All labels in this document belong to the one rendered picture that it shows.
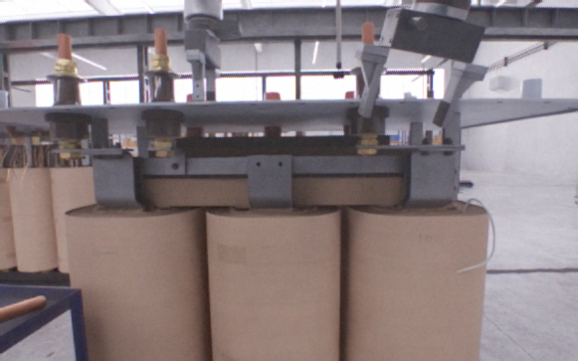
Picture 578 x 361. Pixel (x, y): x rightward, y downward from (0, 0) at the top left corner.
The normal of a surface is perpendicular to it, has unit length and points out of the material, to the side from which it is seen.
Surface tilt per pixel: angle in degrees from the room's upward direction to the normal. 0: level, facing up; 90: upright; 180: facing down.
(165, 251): 90
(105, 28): 90
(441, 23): 113
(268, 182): 90
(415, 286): 90
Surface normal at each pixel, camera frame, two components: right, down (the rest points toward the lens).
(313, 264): 0.40, 0.07
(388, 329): -0.46, 0.08
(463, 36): 0.08, 0.48
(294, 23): -0.03, 0.09
